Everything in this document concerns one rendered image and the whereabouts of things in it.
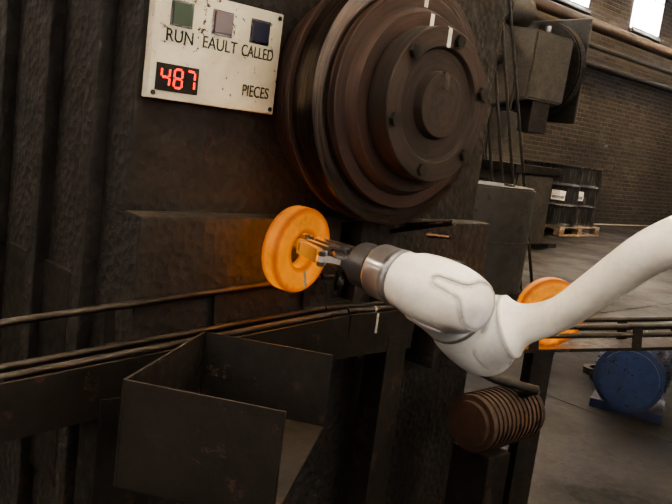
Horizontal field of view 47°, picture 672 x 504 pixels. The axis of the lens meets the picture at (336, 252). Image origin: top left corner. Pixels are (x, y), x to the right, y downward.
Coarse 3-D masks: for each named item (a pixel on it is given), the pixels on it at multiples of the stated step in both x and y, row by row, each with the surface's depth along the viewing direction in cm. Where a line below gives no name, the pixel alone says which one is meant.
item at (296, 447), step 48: (144, 384) 92; (192, 384) 116; (240, 384) 118; (288, 384) 116; (144, 432) 93; (192, 432) 92; (240, 432) 90; (288, 432) 113; (144, 480) 94; (192, 480) 92; (240, 480) 91; (288, 480) 100
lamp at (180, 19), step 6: (174, 6) 125; (180, 6) 125; (186, 6) 126; (192, 6) 127; (174, 12) 125; (180, 12) 126; (186, 12) 126; (192, 12) 127; (174, 18) 125; (180, 18) 126; (186, 18) 127; (192, 18) 127; (180, 24) 126; (186, 24) 127
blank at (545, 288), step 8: (536, 280) 176; (544, 280) 174; (552, 280) 174; (560, 280) 174; (528, 288) 175; (536, 288) 173; (544, 288) 174; (552, 288) 174; (560, 288) 174; (520, 296) 175; (528, 296) 173; (536, 296) 174; (544, 296) 174; (552, 296) 174; (544, 344) 176; (552, 344) 176
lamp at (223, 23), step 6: (216, 12) 130; (222, 12) 131; (216, 18) 130; (222, 18) 131; (228, 18) 132; (216, 24) 131; (222, 24) 131; (228, 24) 132; (216, 30) 131; (222, 30) 132; (228, 30) 132
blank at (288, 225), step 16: (288, 208) 137; (304, 208) 137; (272, 224) 134; (288, 224) 134; (304, 224) 137; (320, 224) 141; (272, 240) 133; (288, 240) 135; (272, 256) 133; (288, 256) 136; (272, 272) 134; (288, 272) 137; (304, 272) 140; (320, 272) 145; (288, 288) 138; (304, 288) 142
